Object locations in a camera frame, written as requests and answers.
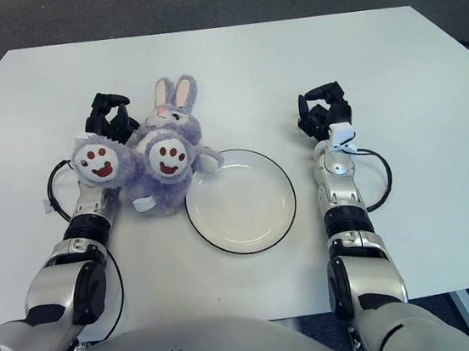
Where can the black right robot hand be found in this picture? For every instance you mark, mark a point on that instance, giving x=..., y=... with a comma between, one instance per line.
x=321, y=117

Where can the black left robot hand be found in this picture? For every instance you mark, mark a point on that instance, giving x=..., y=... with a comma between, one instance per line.
x=103, y=114

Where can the purple bunny plush doll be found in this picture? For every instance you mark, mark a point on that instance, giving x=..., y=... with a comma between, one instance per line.
x=167, y=184

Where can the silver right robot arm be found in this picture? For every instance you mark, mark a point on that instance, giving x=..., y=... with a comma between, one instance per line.
x=339, y=188

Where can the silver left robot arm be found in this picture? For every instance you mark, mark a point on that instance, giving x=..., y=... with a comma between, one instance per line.
x=52, y=292

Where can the white plate with black rim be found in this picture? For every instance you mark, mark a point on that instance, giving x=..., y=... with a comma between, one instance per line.
x=243, y=208

